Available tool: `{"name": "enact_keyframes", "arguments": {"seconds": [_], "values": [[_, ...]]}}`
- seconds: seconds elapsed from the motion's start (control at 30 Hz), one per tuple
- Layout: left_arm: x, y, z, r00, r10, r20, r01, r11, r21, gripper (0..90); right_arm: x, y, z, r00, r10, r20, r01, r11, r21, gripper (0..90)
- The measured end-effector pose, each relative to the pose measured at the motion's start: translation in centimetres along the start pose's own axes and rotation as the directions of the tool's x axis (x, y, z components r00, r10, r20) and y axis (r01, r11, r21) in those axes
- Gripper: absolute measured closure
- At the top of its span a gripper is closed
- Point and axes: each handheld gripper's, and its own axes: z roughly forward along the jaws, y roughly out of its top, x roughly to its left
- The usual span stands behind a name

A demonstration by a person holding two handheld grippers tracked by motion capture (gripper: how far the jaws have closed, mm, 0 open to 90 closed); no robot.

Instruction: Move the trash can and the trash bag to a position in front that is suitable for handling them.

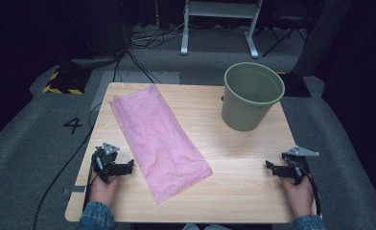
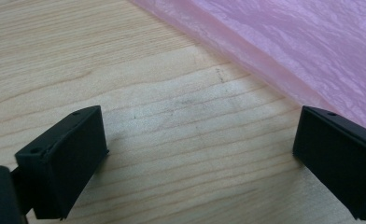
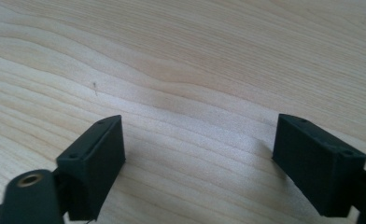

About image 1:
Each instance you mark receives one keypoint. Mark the grey round stand foot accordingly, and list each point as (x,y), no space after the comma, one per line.
(95,61)

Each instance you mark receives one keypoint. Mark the grey curtain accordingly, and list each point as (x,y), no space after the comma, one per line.
(320,38)

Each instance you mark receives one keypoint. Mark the green plastic bin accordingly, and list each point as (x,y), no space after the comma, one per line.
(245,108)

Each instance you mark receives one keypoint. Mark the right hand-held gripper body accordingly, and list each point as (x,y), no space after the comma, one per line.
(294,167)

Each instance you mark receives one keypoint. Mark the black base with yellow edge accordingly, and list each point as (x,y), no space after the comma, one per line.
(296,86)

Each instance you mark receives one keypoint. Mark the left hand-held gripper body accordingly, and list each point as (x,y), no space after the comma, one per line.
(102,161)

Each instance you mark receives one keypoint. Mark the person's right hand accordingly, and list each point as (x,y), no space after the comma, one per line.
(299,198)

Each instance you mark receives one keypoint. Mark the black tripod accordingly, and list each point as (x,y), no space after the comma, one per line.
(283,35)

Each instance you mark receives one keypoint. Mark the white metal stand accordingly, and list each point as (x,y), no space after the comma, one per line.
(219,9)

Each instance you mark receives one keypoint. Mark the yellow black striped base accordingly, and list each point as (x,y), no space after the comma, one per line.
(66,81)

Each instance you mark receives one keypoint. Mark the grey tape strip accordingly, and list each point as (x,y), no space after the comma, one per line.
(75,189)

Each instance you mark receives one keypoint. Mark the pink plastic bag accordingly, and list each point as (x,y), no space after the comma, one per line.
(159,140)

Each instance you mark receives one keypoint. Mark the person's legs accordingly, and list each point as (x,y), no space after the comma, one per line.
(205,227)

